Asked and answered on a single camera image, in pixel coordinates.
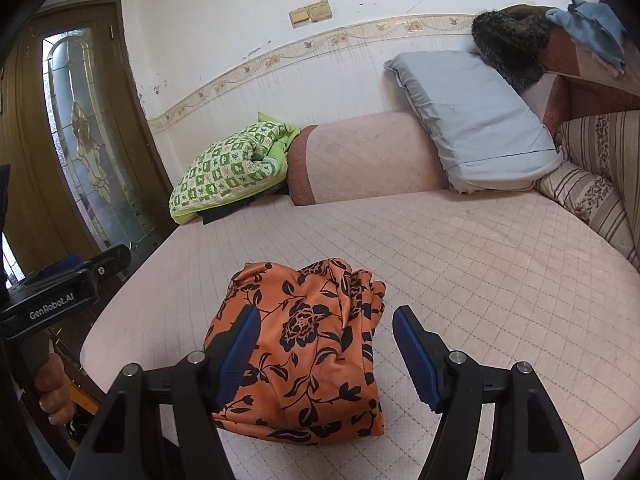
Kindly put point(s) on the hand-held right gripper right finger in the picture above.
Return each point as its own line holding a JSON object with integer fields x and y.
{"x": 415, "y": 360}

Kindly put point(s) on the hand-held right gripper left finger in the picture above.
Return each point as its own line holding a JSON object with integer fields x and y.
{"x": 240, "y": 360}

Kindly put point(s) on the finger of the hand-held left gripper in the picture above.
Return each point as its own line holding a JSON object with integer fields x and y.
{"x": 107, "y": 262}

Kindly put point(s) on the orange floral garment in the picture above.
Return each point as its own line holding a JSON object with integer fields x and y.
{"x": 320, "y": 340}

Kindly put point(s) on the person's left hand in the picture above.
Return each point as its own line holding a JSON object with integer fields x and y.
{"x": 52, "y": 390}

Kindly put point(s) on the wooden door with glass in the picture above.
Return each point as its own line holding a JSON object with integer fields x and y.
{"x": 30, "y": 135}

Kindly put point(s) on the green patterned pillow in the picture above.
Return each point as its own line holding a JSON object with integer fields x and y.
{"x": 225, "y": 170}

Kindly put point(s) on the pink quilted bolster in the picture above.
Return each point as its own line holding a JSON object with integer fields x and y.
{"x": 365, "y": 155}

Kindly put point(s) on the light blue pillow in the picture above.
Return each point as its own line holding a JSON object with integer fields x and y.
{"x": 475, "y": 120}

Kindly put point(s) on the striped cream backrest cushion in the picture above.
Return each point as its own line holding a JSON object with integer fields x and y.
{"x": 615, "y": 160}

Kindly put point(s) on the reddish brown headboard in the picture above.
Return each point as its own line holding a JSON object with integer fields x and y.
{"x": 590, "y": 90}

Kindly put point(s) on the dark fur-lined coat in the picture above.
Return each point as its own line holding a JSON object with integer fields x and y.
{"x": 510, "y": 45}

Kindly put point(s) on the blue cloth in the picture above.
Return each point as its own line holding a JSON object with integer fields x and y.
{"x": 595, "y": 25}

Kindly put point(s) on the beige wall switch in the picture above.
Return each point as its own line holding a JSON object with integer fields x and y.
{"x": 299, "y": 17}
{"x": 319, "y": 11}

